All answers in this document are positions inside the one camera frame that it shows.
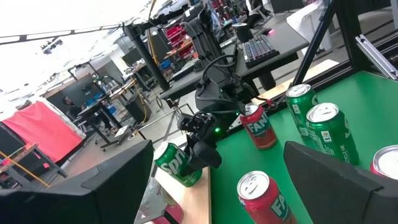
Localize red Fanta can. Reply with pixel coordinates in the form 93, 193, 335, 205
236, 170, 298, 224
369, 144, 398, 181
239, 102, 279, 151

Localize black overhead light bar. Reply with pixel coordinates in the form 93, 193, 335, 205
0, 24, 127, 45

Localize green Sprite can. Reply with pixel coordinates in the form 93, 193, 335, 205
285, 83, 320, 138
154, 141, 203, 189
305, 102, 361, 166

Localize white draped box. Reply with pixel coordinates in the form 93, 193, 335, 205
285, 0, 333, 50

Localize aluminium bracket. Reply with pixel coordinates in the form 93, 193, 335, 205
355, 33, 398, 81

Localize black computer tower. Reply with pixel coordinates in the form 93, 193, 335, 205
126, 93, 153, 124

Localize black cup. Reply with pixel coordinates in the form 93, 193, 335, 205
231, 22, 254, 44

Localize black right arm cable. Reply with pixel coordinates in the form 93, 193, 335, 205
198, 53, 249, 94

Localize green table mat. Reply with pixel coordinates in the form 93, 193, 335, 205
210, 70, 398, 224

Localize black rolling stand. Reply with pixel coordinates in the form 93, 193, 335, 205
76, 79, 131, 152

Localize black backlit keyboard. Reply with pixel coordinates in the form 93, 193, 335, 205
241, 33, 280, 68

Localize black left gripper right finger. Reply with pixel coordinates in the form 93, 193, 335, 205
282, 141, 398, 224

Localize red cloth panel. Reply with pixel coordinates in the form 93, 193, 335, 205
1, 100, 87, 163

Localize white paper sheet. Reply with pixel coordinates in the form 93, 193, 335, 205
113, 124, 130, 138

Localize yellow cable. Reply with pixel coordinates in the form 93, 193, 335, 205
0, 151, 50, 189

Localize red storage bins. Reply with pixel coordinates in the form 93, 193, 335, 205
164, 24, 195, 60

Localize silver can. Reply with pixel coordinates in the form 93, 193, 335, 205
134, 176, 185, 224

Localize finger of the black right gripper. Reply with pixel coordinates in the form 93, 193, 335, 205
181, 148, 203, 178

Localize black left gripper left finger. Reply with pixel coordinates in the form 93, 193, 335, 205
0, 139, 155, 224

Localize person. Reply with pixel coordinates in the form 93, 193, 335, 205
244, 0, 271, 29
60, 95, 83, 124

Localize grey desk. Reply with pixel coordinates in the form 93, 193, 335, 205
159, 21, 310, 101

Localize grey rolling workbench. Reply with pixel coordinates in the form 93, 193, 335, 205
0, 142, 68, 189

